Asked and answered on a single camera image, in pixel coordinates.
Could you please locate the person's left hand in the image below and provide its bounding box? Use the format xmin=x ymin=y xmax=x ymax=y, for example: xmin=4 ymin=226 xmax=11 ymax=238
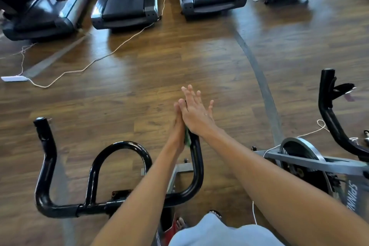
xmin=167 ymin=100 xmax=188 ymax=154

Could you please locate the person's right hand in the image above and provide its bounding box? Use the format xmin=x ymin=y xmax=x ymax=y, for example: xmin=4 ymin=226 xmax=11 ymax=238
xmin=178 ymin=84 xmax=220 ymax=140

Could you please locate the red and grey spin bike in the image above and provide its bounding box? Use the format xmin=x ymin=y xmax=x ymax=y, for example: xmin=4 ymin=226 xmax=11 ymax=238
xmin=33 ymin=117 xmax=204 ymax=246
xmin=254 ymin=69 xmax=369 ymax=221

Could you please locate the person's left forearm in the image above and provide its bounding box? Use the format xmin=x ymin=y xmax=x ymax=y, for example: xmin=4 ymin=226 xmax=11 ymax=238
xmin=92 ymin=145 xmax=185 ymax=246

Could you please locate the person's right forearm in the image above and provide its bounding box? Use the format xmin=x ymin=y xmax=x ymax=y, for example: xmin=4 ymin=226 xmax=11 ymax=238
xmin=202 ymin=128 xmax=369 ymax=246

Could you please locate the white power strip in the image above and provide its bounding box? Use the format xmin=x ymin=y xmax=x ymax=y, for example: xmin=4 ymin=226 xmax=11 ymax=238
xmin=1 ymin=75 xmax=30 ymax=83

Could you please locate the white floor cable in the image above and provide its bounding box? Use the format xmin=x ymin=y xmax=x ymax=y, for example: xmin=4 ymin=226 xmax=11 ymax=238
xmin=0 ymin=0 xmax=174 ymax=89

